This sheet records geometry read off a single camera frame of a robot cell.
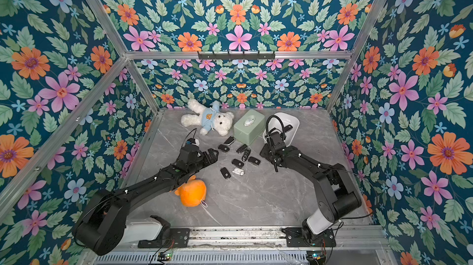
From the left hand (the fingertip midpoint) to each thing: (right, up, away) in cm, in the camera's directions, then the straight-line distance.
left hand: (215, 153), depth 88 cm
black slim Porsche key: (+15, -1, +10) cm, 18 cm away
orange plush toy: (-8, -15, -11) cm, 20 cm away
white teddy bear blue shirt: (-7, +18, +17) cm, 26 cm away
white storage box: (+30, +16, -7) cm, 34 cm away
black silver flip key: (+5, +5, +16) cm, 17 cm away
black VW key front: (+4, -10, +3) cm, 11 cm away
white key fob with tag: (+11, -10, +4) cm, 15 cm away
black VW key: (+19, -5, +7) cm, 21 cm away
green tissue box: (+17, +13, +13) cm, 25 cm away
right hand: (+25, 0, +4) cm, 25 cm away
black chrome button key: (+12, +1, +11) cm, 17 cm away
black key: (+40, +12, +22) cm, 47 cm away
